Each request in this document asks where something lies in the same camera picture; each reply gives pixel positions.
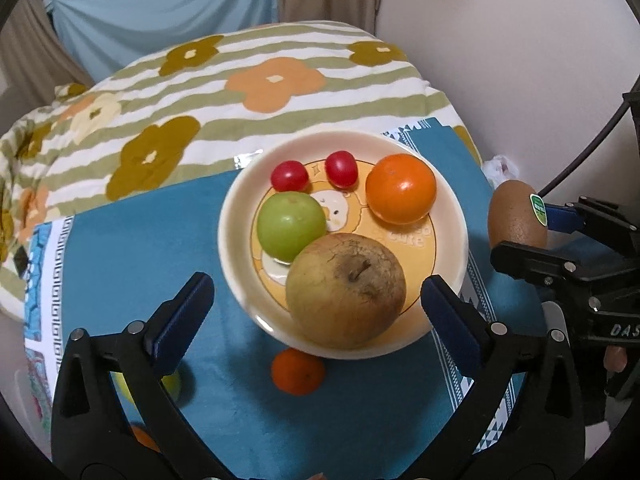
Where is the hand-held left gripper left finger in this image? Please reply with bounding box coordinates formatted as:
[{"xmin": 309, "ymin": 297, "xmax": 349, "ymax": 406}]
[{"xmin": 50, "ymin": 271, "xmax": 236, "ymax": 480}]

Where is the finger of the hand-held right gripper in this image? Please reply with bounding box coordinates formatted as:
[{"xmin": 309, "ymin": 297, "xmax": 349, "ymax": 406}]
[
  {"xmin": 542, "ymin": 197, "xmax": 640, "ymax": 246},
  {"xmin": 490, "ymin": 240, "xmax": 608, "ymax": 293}
]

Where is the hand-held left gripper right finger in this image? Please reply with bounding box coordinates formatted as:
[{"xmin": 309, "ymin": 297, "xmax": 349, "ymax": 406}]
[{"xmin": 400, "ymin": 274, "xmax": 587, "ymax": 480}]

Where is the brown kiwi with green sticker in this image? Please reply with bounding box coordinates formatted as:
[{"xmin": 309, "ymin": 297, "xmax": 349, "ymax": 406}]
[{"xmin": 488, "ymin": 179, "xmax": 549, "ymax": 251}]

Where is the cream cartoon print bowl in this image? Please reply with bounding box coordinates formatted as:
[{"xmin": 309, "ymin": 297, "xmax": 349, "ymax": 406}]
[{"xmin": 217, "ymin": 130, "xmax": 469, "ymax": 359}]

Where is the yellowish russet apple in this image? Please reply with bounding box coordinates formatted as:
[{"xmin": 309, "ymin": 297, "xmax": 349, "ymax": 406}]
[{"xmin": 286, "ymin": 232, "xmax": 407, "ymax": 350}]

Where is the green apple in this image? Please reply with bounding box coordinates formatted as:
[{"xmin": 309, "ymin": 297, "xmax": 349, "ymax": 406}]
[
  {"xmin": 112, "ymin": 367, "xmax": 182, "ymax": 406},
  {"xmin": 256, "ymin": 191, "xmax": 327, "ymax": 264}
]

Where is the smooth glossy orange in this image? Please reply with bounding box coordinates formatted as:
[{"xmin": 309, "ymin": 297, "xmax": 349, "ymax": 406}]
[{"xmin": 365, "ymin": 154, "xmax": 437, "ymax": 226}]

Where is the red cherry tomato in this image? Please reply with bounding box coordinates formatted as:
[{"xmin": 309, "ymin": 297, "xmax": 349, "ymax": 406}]
[
  {"xmin": 325, "ymin": 150, "xmax": 359, "ymax": 189},
  {"xmin": 270, "ymin": 160, "xmax": 309, "ymax": 192}
]

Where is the person's right hand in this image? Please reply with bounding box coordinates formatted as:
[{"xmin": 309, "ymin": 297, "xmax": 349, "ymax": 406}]
[{"xmin": 602, "ymin": 346, "xmax": 630, "ymax": 398}]

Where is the clear plastic bag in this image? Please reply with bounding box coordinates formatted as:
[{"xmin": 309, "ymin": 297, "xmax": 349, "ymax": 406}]
[{"xmin": 482, "ymin": 154, "xmax": 521, "ymax": 186}]

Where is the blue patterned tablecloth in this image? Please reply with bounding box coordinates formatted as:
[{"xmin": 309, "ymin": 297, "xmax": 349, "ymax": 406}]
[{"xmin": 22, "ymin": 117, "xmax": 551, "ymax": 480}]

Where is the dimpled navel orange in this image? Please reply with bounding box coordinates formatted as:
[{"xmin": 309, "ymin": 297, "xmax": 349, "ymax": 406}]
[{"xmin": 129, "ymin": 424, "xmax": 161, "ymax": 453}]

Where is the small mandarin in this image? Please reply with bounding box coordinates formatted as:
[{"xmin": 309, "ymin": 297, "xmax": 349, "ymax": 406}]
[{"xmin": 271, "ymin": 348, "xmax": 326, "ymax": 396}]

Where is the floral striped blanket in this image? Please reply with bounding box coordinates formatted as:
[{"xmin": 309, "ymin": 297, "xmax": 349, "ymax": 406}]
[{"xmin": 0, "ymin": 21, "xmax": 458, "ymax": 318}]

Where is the light blue hanging cloth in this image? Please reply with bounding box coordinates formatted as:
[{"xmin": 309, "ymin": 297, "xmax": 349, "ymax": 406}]
[{"xmin": 50, "ymin": 0, "xmax": 281, "ymax": 86}]

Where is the black curved cable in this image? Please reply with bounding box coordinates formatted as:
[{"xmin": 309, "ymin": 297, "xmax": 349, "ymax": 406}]
[{"xmin": 537, "ymin": 92, "xmax": 640, "ymax": 196}]

